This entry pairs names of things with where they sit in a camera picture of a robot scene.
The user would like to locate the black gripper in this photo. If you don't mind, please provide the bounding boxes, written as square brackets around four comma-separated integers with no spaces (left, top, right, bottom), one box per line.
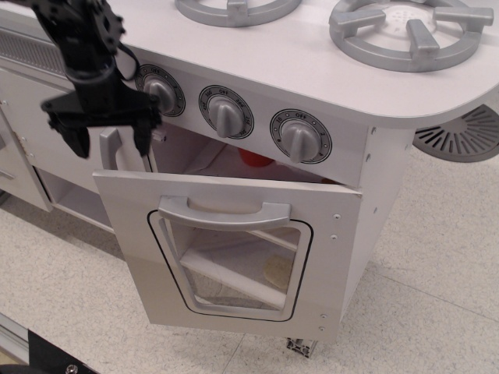
[41,58,161,158]

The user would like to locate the white oven door with window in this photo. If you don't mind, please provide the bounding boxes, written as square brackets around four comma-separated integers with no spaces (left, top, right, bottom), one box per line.
[94,171,362,341]

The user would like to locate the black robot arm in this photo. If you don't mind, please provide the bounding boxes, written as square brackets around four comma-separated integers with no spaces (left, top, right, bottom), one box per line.
[19,1,161,158]

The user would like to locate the red object inside oven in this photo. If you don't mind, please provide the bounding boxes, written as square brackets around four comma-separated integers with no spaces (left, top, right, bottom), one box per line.
[238,148,273,168]

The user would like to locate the grey left stove knob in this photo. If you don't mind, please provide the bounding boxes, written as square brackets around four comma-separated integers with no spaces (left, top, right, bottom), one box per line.
[135,65,186,117]

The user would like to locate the grey stove knob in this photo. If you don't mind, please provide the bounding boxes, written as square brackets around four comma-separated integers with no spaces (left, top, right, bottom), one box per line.
[270,109,332,164]
[199,85,254,139]
[135,65,186,117]

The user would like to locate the grey middle stove knob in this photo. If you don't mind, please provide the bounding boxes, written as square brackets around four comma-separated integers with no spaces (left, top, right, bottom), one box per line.
[199,85,254,139]

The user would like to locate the white toy kitchen body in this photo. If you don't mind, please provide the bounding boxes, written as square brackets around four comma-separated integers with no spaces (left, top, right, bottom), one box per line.
[1,1,498,322]

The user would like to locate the grey left burner grate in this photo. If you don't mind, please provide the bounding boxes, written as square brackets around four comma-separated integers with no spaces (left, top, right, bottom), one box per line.
[175,0,301,28]

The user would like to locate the grey burner grate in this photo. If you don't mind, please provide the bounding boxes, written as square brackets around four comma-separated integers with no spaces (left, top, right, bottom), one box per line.
[175,0,301,28]
[329,1,494,72]

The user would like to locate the grey right stove knob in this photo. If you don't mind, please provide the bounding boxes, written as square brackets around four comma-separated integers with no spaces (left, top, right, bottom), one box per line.
[270,109,332,164]

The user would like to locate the grey right burner grate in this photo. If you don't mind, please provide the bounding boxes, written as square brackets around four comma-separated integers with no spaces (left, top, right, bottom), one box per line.
[329,1,494,72]

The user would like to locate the grey slotted round plate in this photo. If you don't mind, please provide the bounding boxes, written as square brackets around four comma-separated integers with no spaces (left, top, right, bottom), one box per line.
[413,104,498,163]

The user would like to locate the grey cabinet door handle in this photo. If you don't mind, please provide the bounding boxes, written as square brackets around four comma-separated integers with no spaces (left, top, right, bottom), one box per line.
[99,127,153,172]

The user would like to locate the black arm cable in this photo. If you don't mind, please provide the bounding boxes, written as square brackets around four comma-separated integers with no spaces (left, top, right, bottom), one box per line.
[115,42,141,83]

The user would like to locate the grey oven door handle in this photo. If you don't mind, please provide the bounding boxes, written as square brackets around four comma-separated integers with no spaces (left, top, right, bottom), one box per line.
[157,196,292,231]

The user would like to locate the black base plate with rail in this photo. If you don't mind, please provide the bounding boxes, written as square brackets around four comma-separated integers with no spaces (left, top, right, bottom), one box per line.
[1,314,97,373]

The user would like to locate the aluminium extrusion rail under stove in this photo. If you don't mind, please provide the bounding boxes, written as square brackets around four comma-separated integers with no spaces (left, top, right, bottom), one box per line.
[286,337,318,358]

